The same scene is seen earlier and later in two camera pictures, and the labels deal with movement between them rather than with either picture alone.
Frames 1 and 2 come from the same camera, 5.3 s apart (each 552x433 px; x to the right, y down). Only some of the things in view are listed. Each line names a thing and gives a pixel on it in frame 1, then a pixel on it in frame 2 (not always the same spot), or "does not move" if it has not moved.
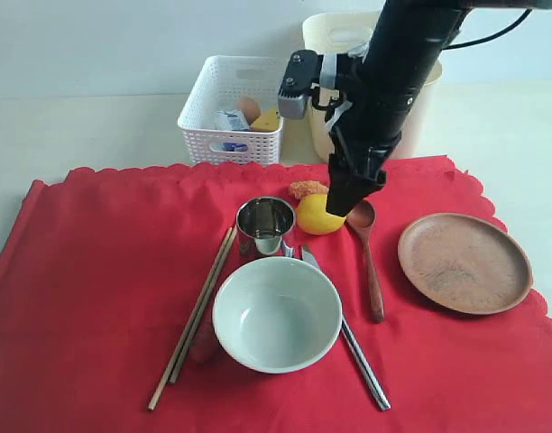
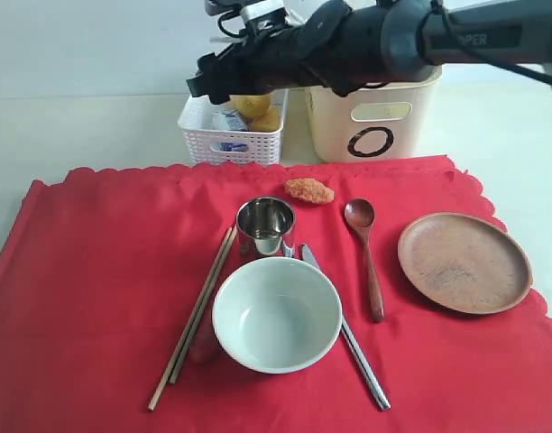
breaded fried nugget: (301, 188) does not move
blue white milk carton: (230, 121) does not move
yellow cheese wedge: (266, 122) does not move
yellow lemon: (313, 217) to (251, 105)
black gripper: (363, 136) to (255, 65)
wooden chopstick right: (185, 346) does not move
